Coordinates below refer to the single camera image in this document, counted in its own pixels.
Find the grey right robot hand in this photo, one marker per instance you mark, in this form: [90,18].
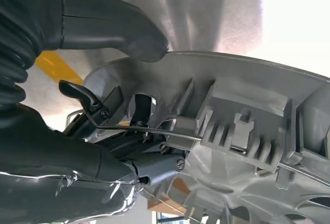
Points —
[51,181]

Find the small brown cardboard box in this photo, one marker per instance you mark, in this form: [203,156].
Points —
[159,208]

